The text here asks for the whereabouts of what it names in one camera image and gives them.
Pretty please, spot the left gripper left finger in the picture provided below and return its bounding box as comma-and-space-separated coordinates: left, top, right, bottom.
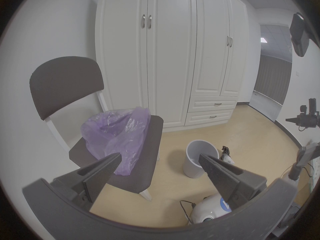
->
52, 153, 122, 212

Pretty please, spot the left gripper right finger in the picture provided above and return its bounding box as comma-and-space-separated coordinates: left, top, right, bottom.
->
199, 153, 268, 212

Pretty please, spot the purple plastic bag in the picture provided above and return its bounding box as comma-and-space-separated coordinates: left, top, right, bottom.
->
81, 106, 152, 176

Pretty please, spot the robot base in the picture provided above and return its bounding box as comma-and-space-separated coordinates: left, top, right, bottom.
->
191, 193, 233, 225

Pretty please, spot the white trash bin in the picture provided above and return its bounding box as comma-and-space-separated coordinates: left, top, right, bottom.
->
183, 140, 220, 179

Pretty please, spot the clear printed wrapper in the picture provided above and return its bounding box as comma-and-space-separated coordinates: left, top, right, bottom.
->
221, 154, 236, 166

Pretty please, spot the grey curtain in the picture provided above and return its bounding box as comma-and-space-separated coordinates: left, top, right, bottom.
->
254, 54, 292, 106

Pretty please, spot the dark grey white-legged chair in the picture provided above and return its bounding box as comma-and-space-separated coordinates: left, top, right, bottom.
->
29, 56, 164, 201

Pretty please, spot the white wardrobe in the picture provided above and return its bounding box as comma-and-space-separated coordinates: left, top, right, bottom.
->
95, 0, 249, 134

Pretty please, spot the black cable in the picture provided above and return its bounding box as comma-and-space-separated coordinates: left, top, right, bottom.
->
179, 200, 198, 226

